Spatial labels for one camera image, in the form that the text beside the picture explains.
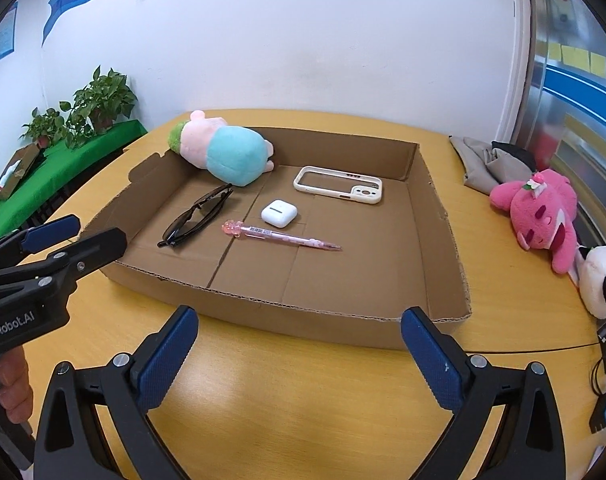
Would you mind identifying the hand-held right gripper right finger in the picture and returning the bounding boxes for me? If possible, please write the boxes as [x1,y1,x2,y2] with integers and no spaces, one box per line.
[401,306,566,480]

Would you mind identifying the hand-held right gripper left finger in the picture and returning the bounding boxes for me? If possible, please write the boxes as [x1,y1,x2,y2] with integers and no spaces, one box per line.
[33,305,199,480]

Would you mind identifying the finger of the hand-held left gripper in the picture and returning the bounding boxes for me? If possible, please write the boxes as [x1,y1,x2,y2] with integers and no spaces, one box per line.
[38,227,128,286]
[0,214,82,261]

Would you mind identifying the black sunglasses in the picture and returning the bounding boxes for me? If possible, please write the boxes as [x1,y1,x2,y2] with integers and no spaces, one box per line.
[157,183,235,249]

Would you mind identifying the shallow cardboard box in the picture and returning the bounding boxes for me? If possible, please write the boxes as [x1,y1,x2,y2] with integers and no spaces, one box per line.
[80,126,473,352]

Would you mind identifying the pink pen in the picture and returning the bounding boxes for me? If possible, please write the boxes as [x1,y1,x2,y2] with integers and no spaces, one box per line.
[222,220,344,253]

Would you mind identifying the white earbuds case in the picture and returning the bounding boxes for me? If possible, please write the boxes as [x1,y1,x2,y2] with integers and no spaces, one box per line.
[260,199,296,227]

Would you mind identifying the person's left hand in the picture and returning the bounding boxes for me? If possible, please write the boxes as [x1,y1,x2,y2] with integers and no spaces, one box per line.
[0,347,34,428]

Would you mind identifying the small cardboard box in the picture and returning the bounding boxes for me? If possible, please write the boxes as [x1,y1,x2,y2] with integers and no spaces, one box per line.
[0,142,41,201]

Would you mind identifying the green table cloth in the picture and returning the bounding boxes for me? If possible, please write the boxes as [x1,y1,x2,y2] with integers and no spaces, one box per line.
[0,120,148,246]

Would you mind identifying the small potted green plant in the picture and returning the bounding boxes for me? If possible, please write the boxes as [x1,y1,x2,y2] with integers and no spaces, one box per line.
[22,107,66,148]

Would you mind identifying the large potted green plant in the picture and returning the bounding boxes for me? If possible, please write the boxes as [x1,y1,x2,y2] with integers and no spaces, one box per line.
[65,65,138,148]

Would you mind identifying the teal and pink plush pig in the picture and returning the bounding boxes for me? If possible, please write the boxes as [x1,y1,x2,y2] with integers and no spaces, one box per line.
[168,109,276,188]

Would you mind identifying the black flat device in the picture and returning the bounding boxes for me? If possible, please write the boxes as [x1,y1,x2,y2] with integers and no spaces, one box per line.
[590,392,606,435]

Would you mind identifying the pink plush bear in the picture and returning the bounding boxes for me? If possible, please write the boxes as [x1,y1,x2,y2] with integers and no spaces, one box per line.
[489,169,579,275]

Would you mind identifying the panda plush toy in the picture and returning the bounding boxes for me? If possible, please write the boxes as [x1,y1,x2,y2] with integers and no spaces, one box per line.
[578,245,606,320]

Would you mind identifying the cream phone case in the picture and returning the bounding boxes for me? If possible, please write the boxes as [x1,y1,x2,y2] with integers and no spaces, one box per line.
[293,165,385,205]

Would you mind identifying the grey cloth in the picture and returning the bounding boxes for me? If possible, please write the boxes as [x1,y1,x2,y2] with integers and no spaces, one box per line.
[449,135,539,192]

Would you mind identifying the dark cloth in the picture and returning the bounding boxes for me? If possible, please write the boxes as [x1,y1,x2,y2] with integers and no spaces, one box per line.
[490,141,539,171]

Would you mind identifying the metal door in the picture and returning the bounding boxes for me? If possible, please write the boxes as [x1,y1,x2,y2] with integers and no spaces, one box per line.
[518,0,606,241]

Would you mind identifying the long black cable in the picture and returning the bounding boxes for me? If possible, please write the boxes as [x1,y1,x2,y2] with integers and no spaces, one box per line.
[456,341,604,356]

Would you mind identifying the blue wall poster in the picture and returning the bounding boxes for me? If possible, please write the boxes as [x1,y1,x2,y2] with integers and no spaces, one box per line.
[0,0,20,72]

